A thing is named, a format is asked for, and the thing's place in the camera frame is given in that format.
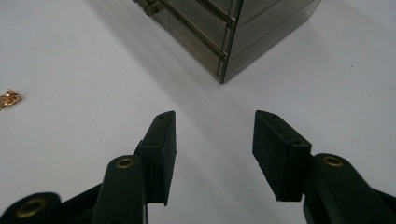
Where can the smoky transparent drawer box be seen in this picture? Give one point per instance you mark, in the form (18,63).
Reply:
(230,34)

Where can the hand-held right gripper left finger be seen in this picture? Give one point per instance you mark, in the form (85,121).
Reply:
(157,158)

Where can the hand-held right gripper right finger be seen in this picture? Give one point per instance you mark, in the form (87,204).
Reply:
(280,155)

